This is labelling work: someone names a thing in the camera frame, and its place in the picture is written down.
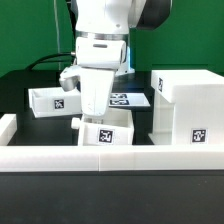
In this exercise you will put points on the white rear drawer with tag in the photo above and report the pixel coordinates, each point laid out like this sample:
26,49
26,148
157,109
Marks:
54,101

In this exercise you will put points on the white drawer cabinet box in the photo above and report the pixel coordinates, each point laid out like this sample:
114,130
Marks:
188,107

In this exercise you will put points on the white table border fence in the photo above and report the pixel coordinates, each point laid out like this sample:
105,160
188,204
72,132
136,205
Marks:
112,158

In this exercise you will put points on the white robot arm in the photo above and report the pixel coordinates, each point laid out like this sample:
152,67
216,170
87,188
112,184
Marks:
102,30

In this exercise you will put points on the fiducial marker sheet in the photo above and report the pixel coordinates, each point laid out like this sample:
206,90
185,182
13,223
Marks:
128,99

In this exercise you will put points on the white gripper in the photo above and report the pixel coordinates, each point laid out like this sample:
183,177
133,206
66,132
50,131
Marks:
96,87

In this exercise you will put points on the white drawer with tag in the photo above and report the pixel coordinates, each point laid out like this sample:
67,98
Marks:
117,128
54,101

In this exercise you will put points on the white front drawer with tag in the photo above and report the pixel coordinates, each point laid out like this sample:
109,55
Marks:
117,128

